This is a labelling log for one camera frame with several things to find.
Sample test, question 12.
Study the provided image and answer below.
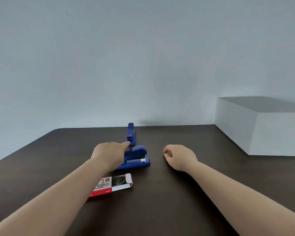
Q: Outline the person's right forearm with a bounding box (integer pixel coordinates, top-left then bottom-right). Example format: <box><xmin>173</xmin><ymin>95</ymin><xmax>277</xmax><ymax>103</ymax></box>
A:
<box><xmin>187</xmin><ymin>161</ymin><xmax>295</xmax><ymax>236</ymax></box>

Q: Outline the person's left forearm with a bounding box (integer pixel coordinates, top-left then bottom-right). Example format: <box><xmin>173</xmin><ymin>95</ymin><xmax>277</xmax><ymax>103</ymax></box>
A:
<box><xmin>0</xmin><ymin>158</ymin><xmax>111</xmax><ymax>236</ymax></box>

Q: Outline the red and white staple box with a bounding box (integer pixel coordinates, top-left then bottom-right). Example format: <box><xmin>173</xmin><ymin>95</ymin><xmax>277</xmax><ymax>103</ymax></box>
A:
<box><xmin>88</xmin><ymin>173</ymin><xmax>133</xmax><ymax>198</ymax></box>

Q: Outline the person's right hand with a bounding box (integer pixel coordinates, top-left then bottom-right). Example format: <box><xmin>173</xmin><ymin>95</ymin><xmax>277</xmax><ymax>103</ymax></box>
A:
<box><xmin>163</xmin><ymin>144</ymin><xmax>199</xmax><ymax>173</ymax></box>

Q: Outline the large white box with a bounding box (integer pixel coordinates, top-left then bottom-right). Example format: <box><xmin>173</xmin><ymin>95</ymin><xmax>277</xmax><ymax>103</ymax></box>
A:
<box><xmin>214</xmin><ymin>96</ymin><xmax>295</xmax><ymax>157</ymax></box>

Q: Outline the person's left hand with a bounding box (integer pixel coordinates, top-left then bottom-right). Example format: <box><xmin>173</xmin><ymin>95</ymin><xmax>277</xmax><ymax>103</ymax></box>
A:
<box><xmin>90</xmin><ymin>141</ymin><xmax>131</xmax><ymax>172</ymax></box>

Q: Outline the blue stapler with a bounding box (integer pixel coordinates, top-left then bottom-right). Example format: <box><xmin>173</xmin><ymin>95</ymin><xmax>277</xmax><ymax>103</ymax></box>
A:
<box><xmin>127</xmin><ymin>123</ymin><xmax>137</xmax><ymax>146</ymax></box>
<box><xmin>116</xmin><ymin>145</ymin><xmax>151</xmax><ymax>170</ymax></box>

